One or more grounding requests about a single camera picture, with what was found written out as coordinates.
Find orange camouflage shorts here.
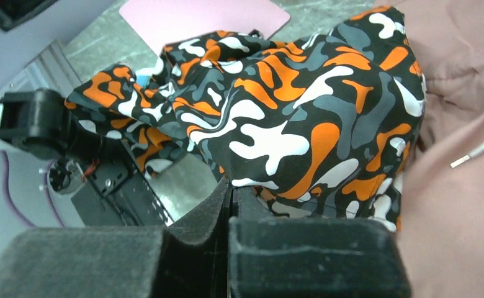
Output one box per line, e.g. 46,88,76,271
65,6,425,232

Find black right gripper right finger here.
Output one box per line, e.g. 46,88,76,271
228,187,411,297

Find pink hanging shorts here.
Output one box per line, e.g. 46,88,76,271
392,1,484,297

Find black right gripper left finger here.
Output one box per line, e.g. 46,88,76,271
0,179,231,297

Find pink mat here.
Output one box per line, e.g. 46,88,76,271
119,0,290,53

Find white teal stapler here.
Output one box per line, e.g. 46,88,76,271
135,66,163,88

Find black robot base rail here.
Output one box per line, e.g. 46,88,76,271
0,89,173,226

